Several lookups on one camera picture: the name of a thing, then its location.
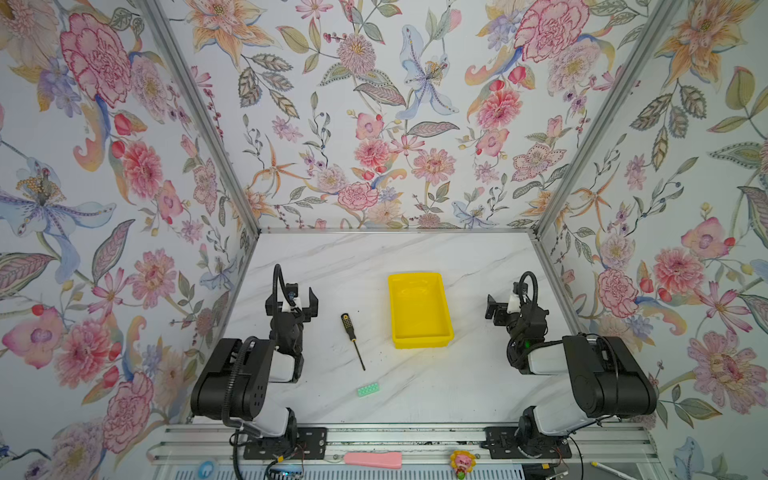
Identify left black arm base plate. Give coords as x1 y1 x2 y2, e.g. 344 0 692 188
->
242 427 328 461

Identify white pen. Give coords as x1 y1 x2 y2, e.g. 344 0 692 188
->
591 461 637 480

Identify small colourful toy figure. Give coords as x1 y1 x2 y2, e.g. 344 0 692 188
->
450 450 476 480

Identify small green block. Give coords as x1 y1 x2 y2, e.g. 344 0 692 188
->
356 382 380 398

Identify yellow plastic bin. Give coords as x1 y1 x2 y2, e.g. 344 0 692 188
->
388 272 454 349

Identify blue white round sticker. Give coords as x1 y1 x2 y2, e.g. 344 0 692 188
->
195 460 218 480

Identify pink flat object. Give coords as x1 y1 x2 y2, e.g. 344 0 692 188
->
343 452 403 470

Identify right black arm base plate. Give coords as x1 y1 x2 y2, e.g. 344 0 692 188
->
480 425 572 463

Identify black yellow handled screwdriver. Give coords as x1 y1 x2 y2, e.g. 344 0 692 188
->
341 313 366 370

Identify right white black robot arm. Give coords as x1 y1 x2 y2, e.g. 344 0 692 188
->
482 271 658 460

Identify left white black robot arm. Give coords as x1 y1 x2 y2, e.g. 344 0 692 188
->
190 264 319 460

